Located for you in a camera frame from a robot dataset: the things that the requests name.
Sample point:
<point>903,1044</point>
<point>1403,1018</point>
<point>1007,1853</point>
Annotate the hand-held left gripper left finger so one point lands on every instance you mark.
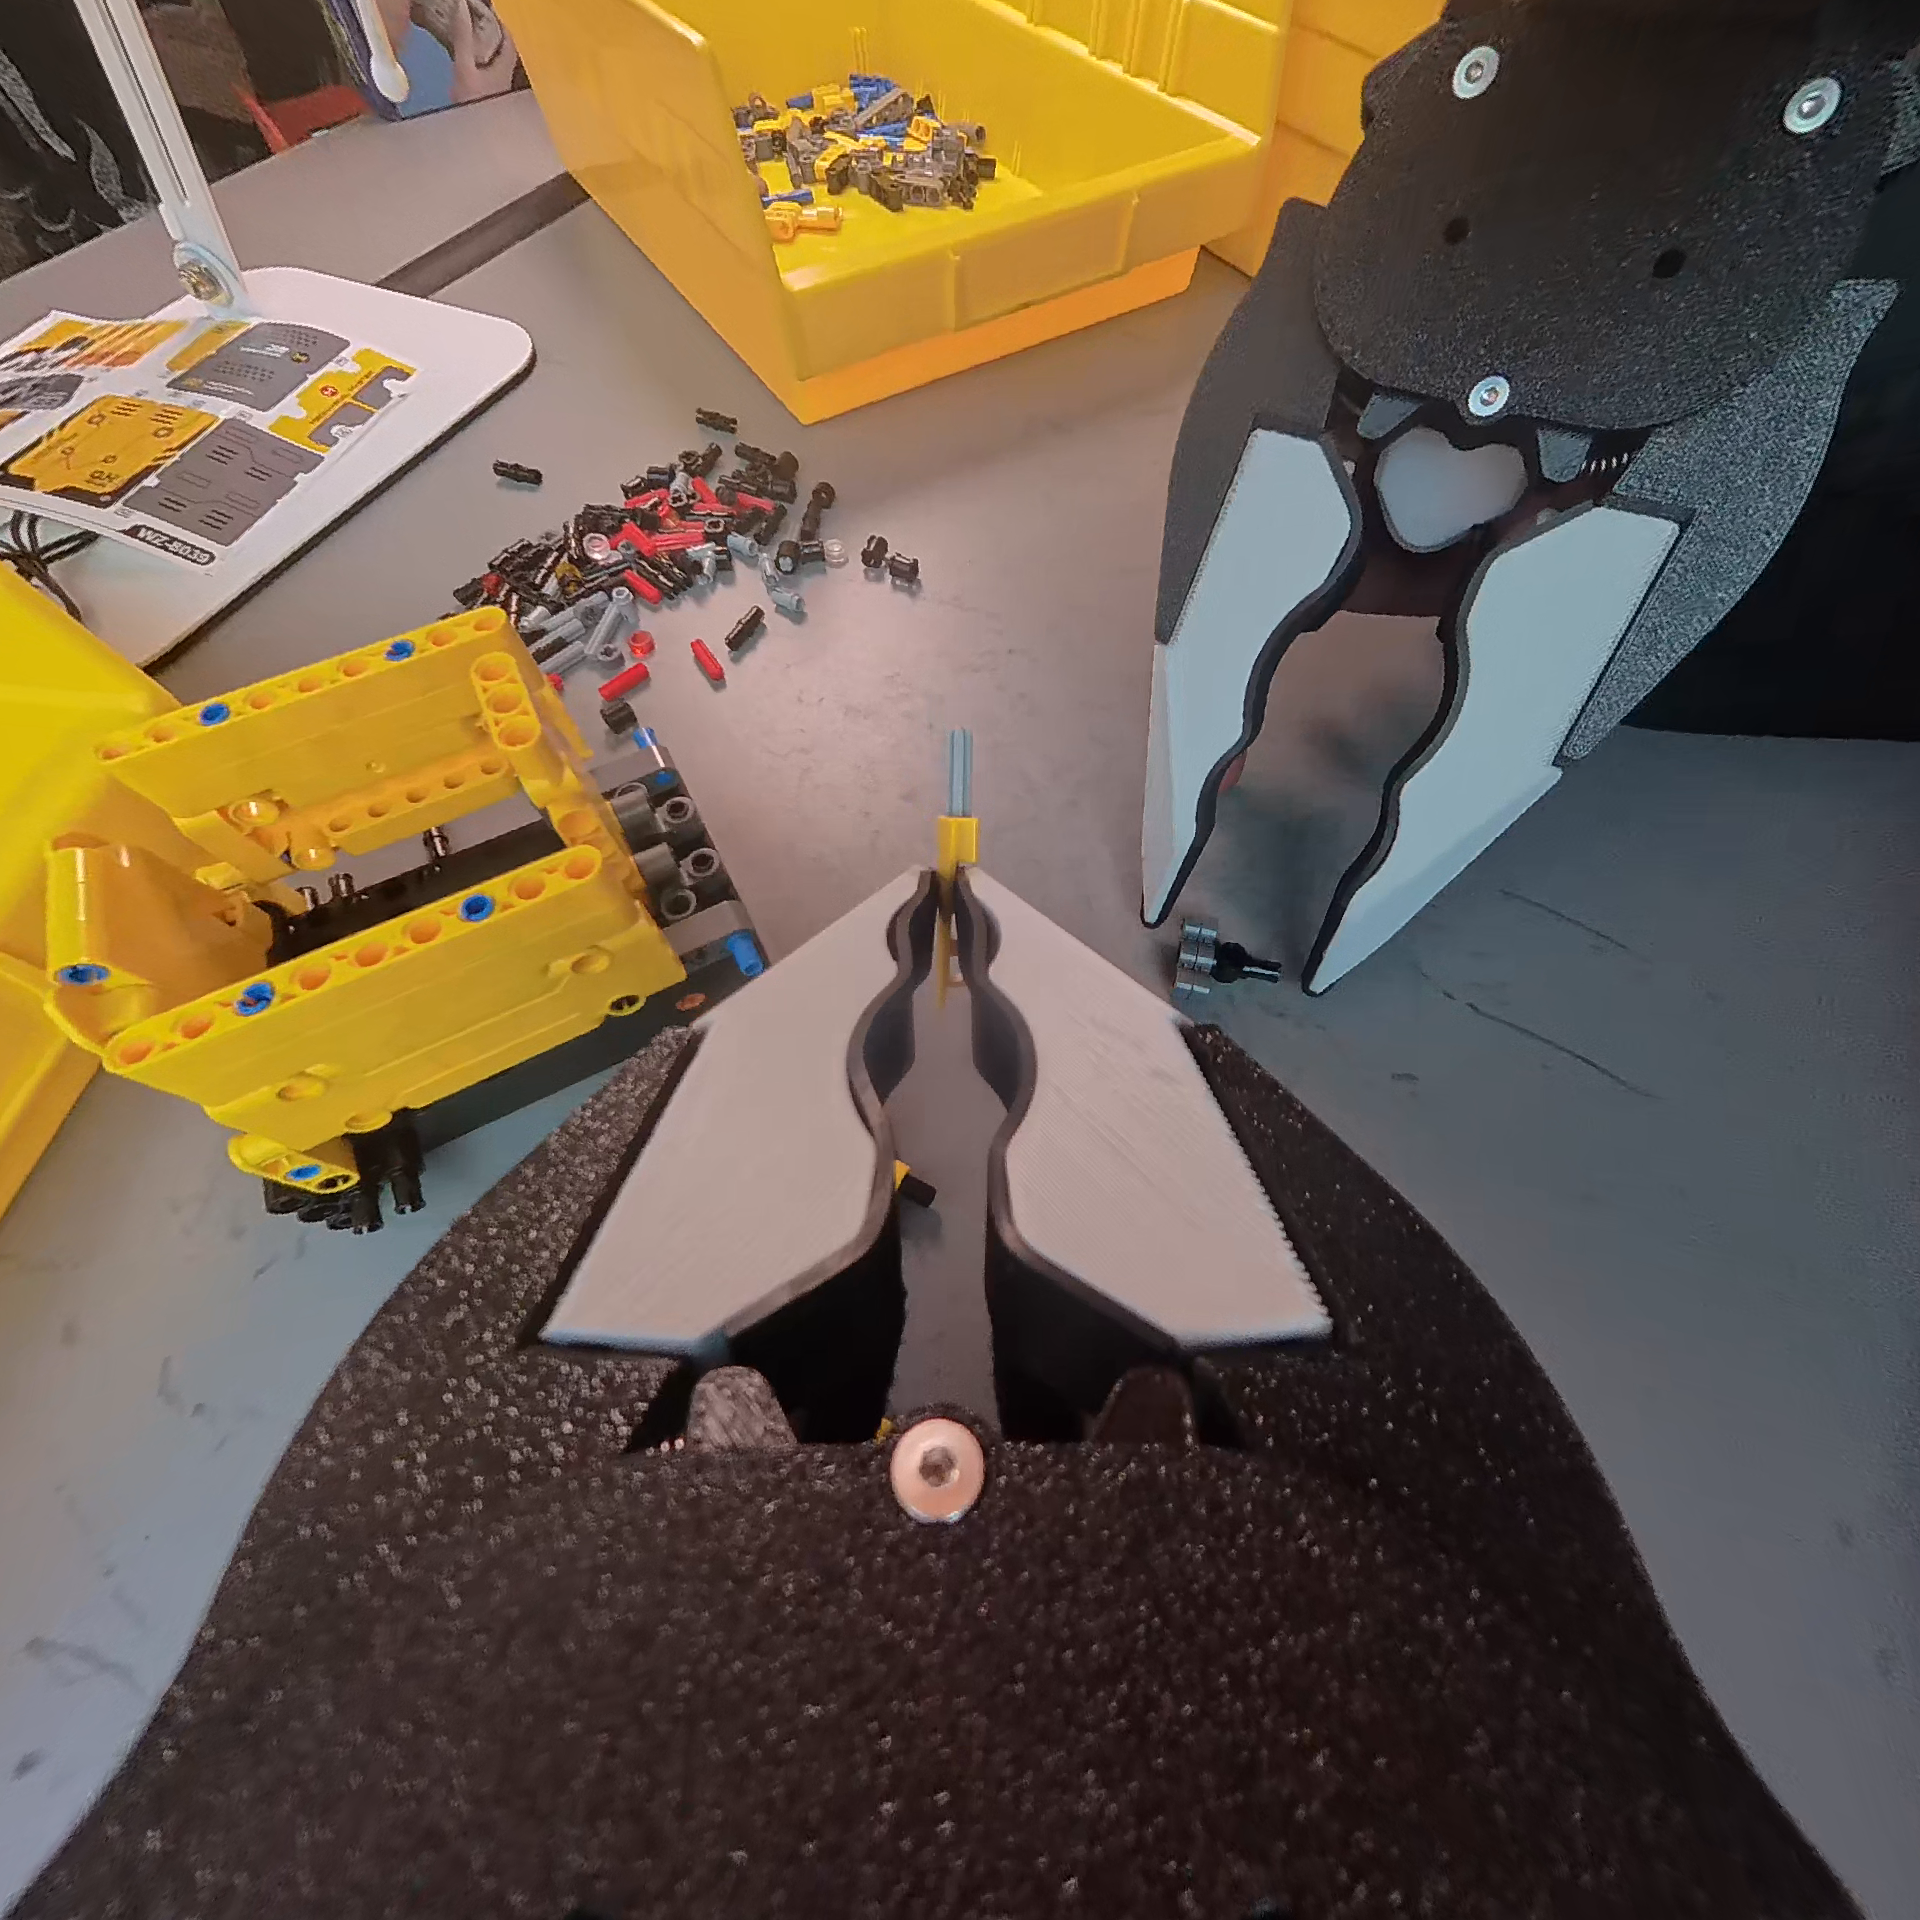
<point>721,1201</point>

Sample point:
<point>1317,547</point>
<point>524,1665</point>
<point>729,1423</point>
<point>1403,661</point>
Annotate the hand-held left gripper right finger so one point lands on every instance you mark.
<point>1170,1201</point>

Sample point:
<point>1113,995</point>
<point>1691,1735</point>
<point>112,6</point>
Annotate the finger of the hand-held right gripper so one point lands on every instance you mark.
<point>1244,599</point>
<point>1546,645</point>

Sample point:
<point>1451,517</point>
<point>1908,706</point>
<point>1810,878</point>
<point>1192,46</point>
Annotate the grey lego connector piece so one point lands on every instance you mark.
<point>1208,956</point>

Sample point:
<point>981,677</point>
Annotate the grey lego axle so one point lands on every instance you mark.
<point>961,774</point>

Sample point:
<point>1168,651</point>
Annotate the small yellow lego piece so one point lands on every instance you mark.
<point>955,849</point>

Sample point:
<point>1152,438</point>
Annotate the yellow lego vehicle model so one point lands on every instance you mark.
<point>376,932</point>

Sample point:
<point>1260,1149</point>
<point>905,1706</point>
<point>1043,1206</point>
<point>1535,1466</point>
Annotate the pile of small lego pins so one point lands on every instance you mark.
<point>674,540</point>

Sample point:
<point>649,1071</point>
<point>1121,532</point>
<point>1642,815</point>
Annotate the pile of grey blue lego parts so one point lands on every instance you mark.
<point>868,142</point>

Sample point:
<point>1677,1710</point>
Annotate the yellow plastic storage bin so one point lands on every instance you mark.
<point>60,722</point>
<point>674,182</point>
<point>1320,121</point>

